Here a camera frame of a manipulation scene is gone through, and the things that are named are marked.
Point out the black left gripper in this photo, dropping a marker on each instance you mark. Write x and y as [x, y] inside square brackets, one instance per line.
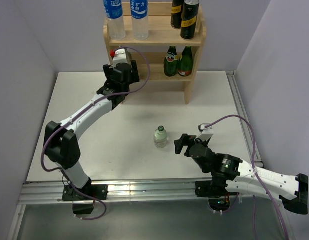
[134, 72]

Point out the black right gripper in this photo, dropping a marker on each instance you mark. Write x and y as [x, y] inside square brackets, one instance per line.
[184, 144]

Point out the clear glass bottle green cap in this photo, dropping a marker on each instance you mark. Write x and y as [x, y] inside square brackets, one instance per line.
[160, 137]

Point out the clear water bottle blue label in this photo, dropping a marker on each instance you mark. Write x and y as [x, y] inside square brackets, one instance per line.
[115, 18]

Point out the black can yellow label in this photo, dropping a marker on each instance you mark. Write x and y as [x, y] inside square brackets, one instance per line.
[176, 13]

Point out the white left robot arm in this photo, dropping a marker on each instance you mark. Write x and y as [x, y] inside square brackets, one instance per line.
[61, 140]

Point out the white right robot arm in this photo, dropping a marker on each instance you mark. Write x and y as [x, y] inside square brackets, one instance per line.
[234, 168]

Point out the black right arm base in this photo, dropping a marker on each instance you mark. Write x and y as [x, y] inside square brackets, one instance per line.
[220, 201]

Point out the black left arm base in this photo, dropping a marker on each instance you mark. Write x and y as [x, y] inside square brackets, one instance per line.
[84, 201]

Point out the wooden shelf unit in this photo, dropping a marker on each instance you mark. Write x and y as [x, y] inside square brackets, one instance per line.
[155, 48]

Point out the green glass bottle red label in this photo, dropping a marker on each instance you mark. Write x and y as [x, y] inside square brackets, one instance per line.
[171, 62]

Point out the dark green bottle yellow label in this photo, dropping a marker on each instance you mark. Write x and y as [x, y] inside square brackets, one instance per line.
[186, 62]

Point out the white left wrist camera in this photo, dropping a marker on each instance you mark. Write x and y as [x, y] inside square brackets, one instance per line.
[118, 57]

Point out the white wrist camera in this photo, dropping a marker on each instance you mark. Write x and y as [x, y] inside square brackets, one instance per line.
[118, 57]
[205, 132]

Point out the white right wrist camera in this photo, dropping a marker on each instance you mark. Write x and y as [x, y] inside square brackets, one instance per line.
[205, 132]

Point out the aluminium rail frame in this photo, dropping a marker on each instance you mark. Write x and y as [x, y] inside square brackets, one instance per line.
[145, 209]

